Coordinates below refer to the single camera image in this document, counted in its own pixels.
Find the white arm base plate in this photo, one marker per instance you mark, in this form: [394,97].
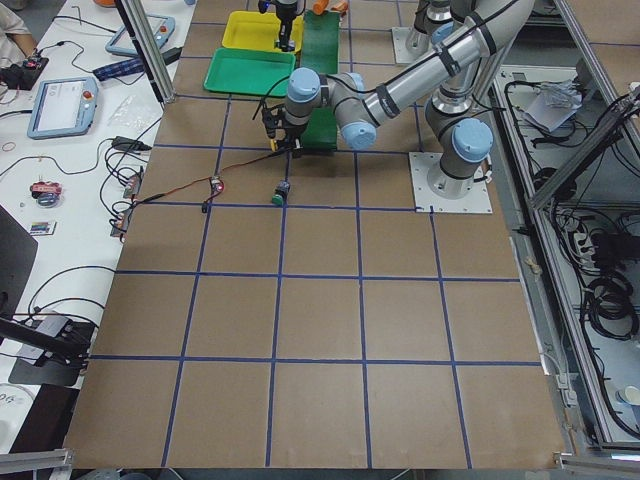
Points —
[435,192]

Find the green plastic tray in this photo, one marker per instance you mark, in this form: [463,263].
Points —
[247,72]

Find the yellow plastic tray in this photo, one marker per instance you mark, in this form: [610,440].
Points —
[252,31]

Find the plaid blue pouch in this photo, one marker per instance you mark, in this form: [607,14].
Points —
[119,69]

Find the plain orange cylinder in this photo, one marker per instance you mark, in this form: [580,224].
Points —
[341,6]

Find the aluminium frame post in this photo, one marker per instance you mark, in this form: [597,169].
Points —
[136,23]

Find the near teach pendant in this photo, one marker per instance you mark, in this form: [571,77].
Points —
[63,108]

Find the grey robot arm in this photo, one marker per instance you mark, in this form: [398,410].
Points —
[428,18]
[448,69]

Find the orange cylinder with white digits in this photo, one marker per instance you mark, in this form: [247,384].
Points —
[320,6]

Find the small red-lit circuit board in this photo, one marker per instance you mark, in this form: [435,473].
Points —
[217,185]

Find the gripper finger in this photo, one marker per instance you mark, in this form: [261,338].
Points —
[284,36]

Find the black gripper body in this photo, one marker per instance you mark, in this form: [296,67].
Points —
[291,131]
[285,19]

